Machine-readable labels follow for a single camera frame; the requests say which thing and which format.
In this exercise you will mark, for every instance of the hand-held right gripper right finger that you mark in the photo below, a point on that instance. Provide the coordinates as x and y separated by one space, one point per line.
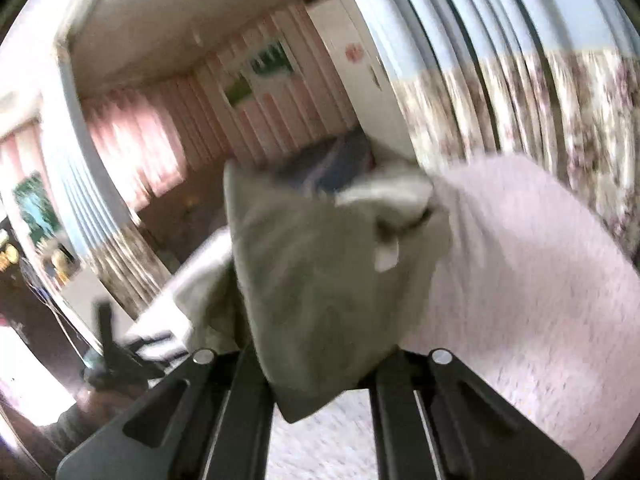
396 412

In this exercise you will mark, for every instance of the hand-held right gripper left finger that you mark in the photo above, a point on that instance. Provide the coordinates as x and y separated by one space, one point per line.
234 410

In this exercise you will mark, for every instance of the white large garment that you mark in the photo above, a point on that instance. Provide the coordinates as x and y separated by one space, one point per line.
310 285

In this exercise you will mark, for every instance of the person's left forearm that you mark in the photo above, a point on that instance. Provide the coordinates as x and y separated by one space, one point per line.
95 410

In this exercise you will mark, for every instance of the pink fuzzy blanket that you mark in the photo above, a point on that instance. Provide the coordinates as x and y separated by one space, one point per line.
525 285

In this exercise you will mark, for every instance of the pink curtain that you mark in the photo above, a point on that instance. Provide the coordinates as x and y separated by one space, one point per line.
135 145

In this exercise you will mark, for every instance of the white door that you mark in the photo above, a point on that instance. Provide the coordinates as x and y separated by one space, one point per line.
360 95

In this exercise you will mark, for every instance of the red door decoration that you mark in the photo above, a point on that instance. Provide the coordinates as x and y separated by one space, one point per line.
354 51

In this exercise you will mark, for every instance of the green wall poster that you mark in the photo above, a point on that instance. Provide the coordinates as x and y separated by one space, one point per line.
32 207
238 92
272 58

